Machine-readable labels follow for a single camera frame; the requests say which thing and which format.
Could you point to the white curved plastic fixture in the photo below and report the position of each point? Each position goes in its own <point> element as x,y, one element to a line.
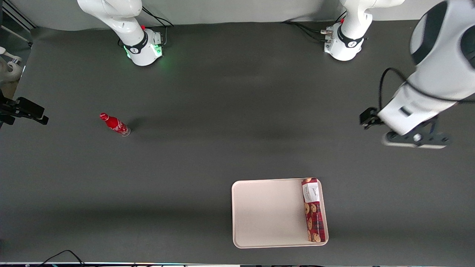
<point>11,70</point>

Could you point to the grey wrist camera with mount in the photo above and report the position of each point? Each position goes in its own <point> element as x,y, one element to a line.
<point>430,141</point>

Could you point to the cream plastic tray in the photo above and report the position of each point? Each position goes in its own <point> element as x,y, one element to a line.
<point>267,213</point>

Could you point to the silver aluminium frame rail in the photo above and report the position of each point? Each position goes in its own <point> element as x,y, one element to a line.
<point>18,16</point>

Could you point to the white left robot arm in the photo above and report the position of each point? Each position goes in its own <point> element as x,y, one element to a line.
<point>445,55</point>

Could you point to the red cola bottle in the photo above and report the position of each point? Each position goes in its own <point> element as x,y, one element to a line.
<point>114,124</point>

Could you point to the red cookie box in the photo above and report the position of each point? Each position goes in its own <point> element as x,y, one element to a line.
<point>313,211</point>

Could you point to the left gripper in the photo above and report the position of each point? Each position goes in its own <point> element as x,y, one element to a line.
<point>368,118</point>

